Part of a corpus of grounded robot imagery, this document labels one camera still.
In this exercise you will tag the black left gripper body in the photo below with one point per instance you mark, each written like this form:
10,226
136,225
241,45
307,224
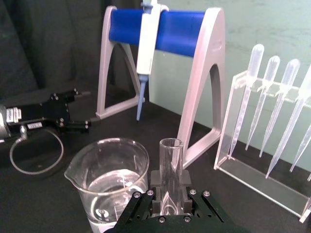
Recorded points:
53,109

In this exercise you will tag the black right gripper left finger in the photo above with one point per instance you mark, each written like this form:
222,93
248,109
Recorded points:
156,191

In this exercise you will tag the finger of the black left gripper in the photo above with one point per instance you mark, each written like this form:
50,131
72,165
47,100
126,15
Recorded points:
75,125
68,95

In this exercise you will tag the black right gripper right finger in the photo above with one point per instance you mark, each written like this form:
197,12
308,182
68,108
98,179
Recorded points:
185,191

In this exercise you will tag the clear glass test tube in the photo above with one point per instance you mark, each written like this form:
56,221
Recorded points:
171,165

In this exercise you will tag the glass beaker with water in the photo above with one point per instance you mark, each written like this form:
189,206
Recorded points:
109,155

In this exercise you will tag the dark fabric backdrop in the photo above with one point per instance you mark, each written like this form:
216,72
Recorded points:
48,36

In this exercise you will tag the clear acrylic rack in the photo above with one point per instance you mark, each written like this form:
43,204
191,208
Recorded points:
267,187

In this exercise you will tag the black table cloth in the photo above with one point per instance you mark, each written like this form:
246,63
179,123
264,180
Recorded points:
36,206

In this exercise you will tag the white pipette with blue tip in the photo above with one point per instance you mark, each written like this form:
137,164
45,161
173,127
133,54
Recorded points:
148,43

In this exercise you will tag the grey stand with blue bar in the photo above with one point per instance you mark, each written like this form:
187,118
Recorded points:
206,72

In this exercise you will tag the clear plastic transfer pipette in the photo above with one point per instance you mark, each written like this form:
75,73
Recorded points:
298,106
256,55
272,68
290,70
303,143

